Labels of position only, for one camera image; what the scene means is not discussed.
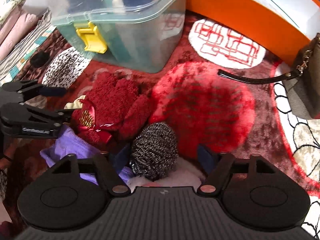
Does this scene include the steel wool scourer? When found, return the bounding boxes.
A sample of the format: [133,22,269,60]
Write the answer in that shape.
[130,122,178,181]

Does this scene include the black hair scrunchie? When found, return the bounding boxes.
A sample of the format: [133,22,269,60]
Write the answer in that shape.
[30,51,50,68]

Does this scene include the teal plaid folded cloth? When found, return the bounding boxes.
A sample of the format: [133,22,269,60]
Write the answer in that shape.
[0,24,57,86]

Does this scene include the red terry gloves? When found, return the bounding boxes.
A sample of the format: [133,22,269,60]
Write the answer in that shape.
[71,72,153,152]

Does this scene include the purple cloth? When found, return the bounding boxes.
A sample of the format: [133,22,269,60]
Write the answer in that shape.
[40,125,133,183]

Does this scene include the red patterned plush blanket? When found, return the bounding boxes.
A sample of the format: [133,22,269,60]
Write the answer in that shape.
[0,10,320,240]

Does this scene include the striped grey cloth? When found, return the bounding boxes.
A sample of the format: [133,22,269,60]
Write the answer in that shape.
[0,10,53,81]

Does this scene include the pink folded cloth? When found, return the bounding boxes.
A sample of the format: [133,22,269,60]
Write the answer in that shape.
[1,7,38,61]

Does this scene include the clear plastic storage box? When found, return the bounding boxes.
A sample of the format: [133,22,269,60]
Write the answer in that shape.
[46,0,186,73]

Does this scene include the brown small handbag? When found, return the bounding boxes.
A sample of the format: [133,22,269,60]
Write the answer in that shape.
[217,34,319,120]

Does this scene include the orange cardboard box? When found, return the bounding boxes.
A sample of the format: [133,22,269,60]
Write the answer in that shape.
[187,0,319,68]

